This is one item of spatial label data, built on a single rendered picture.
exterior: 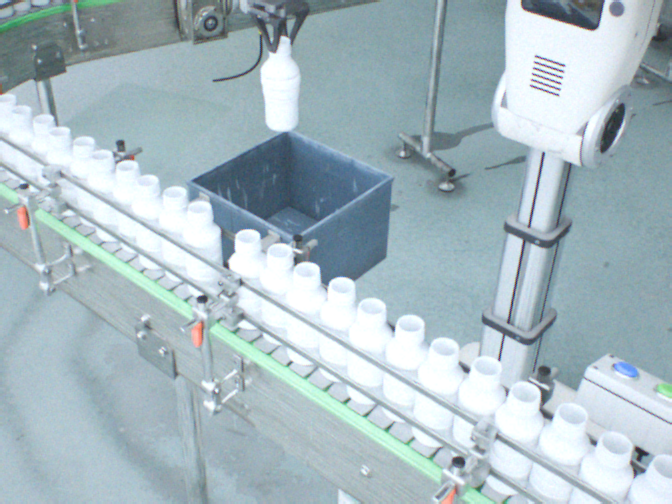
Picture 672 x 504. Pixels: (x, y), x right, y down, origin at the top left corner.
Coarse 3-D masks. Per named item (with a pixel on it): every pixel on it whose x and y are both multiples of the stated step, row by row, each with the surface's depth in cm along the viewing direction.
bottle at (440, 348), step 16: (432, 352) 110; (448, 352) 113; (432, 368) 111; (448, 368) 110; (432, 384) 111; (448, 384) 111; (416, 400) 115; (448, 400) 112; (416, 416) 117; (432, 416) 114; (448, 416) 114; (416, 432) 118; (448, 432) 116
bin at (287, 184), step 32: (256, 160) 195; (288, 160) 204; (320, 160) 196; (352, 160) 189; (192, 192) 181; (224, 192) 191; (256, 192) 199; (288, 192) 209; (320, 192) 201; (352, 192) 194; (384, 192) 184; (224, 224) 179; (256, 224) 171; (288, 224) 206; (320, 224) 169; (352, 224) 179; (384, 224) 190; (224, 256) 184; (320, 256) 174; (352, 256) 184; (384, 256) 196
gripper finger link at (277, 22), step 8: (256, 8) 144; (264, 8) 144; (256, 16) 144; (264, 16) 143; (272, 16) 143; (280, 16) 143; (256, 24) 146; (264, 24) 146; (272, 24) 143; (280, 24) 142; (264, 32) 146; (280, 32) 144; (264, 40) 148; (272, 40) 146; (272, 48) 147
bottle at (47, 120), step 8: (40, 120) 157; (48, 120) 157; (40, 128) 155; (48, 128) 155; (40, 136) 156; (48, 136) 156; (32, 144) 157; (40, 144) 156; (48, 144) 156; (40, 152) 156; (48, 152) 156; (40, 168) 159; (40, 176) 160; (40, 184) 162; (48, 200) 163
